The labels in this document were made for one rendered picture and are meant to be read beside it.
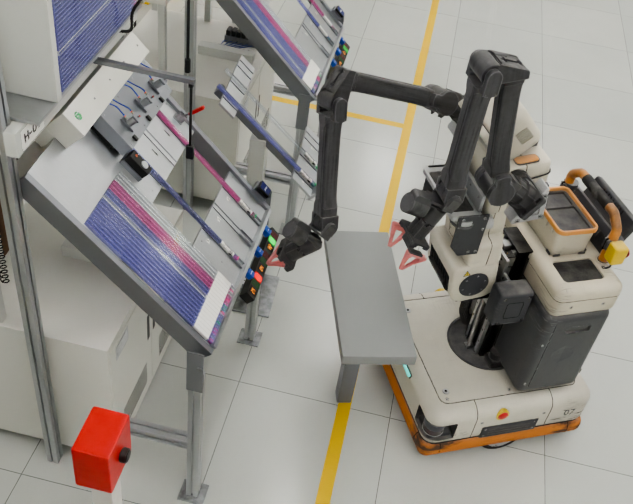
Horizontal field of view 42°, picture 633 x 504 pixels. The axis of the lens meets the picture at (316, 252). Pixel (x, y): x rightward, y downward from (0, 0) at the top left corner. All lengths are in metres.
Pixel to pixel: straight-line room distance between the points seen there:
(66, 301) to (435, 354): 1.33
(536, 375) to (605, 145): 2.37
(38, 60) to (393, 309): 1.38
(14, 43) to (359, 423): 1.87
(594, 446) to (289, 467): 1.19
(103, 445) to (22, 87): 0.90
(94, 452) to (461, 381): 1.43
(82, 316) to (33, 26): 0.97
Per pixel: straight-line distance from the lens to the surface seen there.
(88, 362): 2.60
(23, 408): 2.94
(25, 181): 2.18
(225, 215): 2.67
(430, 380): 3.01
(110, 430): 2.16
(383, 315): 2.72
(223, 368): 3.28
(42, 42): 2.06
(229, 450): 3.05
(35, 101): 2.15
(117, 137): 2.40
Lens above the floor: 2.54
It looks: 42 degrees down
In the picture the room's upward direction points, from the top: 9 degrees clockwise
